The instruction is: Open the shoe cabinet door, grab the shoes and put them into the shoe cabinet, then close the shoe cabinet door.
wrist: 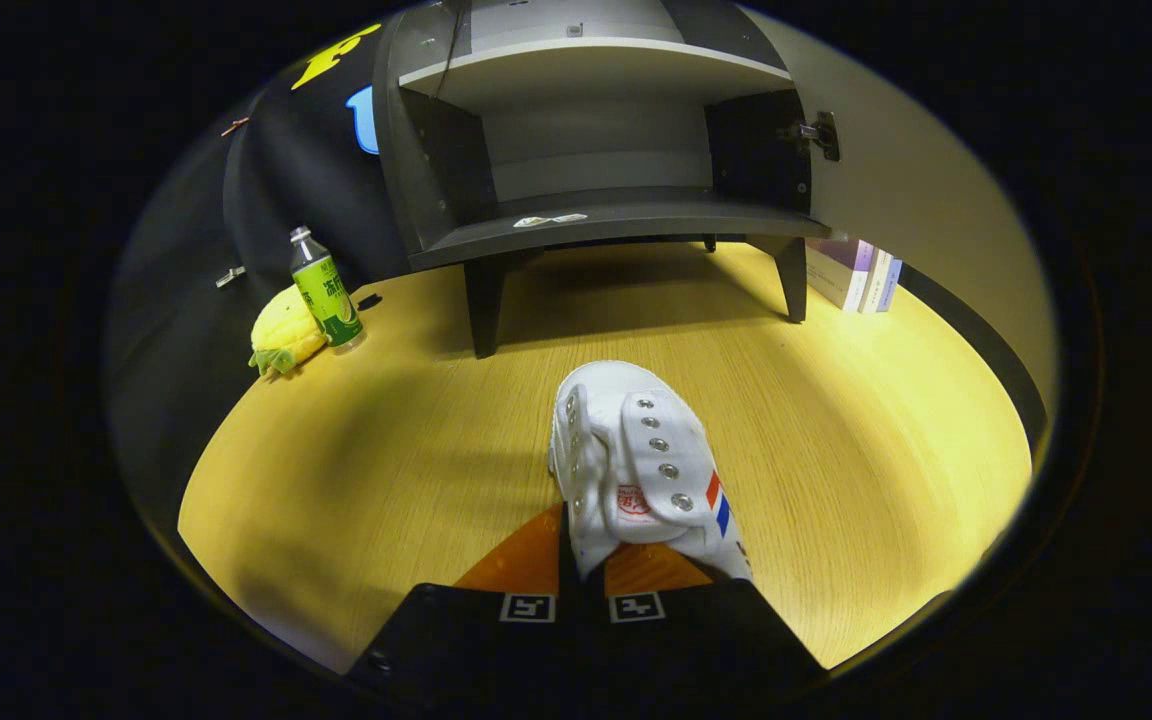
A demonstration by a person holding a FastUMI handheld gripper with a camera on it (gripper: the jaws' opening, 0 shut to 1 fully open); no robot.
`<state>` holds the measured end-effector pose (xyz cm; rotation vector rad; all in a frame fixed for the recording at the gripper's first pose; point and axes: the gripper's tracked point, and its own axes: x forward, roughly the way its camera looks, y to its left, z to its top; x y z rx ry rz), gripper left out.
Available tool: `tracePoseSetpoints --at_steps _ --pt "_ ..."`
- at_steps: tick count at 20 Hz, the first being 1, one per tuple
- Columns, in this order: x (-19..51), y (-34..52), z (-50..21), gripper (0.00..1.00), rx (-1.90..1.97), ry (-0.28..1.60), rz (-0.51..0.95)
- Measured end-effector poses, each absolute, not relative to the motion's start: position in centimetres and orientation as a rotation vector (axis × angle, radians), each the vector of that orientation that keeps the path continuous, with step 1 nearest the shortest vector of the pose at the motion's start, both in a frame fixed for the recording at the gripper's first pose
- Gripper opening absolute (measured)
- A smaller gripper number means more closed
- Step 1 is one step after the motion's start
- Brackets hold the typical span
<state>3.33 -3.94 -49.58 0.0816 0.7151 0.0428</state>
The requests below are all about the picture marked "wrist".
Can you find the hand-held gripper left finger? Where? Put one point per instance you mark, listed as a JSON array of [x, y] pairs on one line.
[[456, 640]]

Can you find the white canvas shoe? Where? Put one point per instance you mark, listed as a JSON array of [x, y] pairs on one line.
[[626, 460]]

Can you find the yellow plush toy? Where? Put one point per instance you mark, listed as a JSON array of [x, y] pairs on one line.
[[286, 330]]

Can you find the black backdrop cloth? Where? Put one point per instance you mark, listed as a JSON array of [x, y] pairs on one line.
[[276, 170]]

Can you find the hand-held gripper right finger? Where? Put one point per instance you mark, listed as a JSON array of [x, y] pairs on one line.
[[696, 640]]

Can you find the silver clip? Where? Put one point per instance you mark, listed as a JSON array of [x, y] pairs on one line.
[[231, 276]]

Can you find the grey shoe cabinet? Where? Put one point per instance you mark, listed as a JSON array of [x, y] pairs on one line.
[[586, 215]]

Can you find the green drink bottle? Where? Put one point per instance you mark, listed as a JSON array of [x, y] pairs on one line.
[[328, 295]]

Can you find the beige shoe cabinet door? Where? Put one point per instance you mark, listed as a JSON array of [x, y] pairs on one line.
[[936, 200]]

